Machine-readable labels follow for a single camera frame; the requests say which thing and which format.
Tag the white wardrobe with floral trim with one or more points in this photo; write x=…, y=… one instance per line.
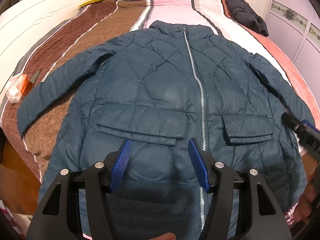
x=294, y=27

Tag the person's right hand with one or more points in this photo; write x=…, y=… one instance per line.
x=303, y=209

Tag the dark navy folded jacket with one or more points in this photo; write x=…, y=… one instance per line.
x=245, y=15

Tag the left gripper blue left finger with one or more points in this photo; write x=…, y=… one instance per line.
x=121, y=159

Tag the orange and clear plastic package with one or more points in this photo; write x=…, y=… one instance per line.
x=16, y=87

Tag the teal quilted puffer jacket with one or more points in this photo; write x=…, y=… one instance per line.
x=160, y=87

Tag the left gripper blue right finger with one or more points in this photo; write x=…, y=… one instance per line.
x=200, y=169

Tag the striped patchwork bed blanket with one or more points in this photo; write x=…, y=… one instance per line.
x=98, y=22

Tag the white bed headboard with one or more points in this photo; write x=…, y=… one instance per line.
x=23, y=24

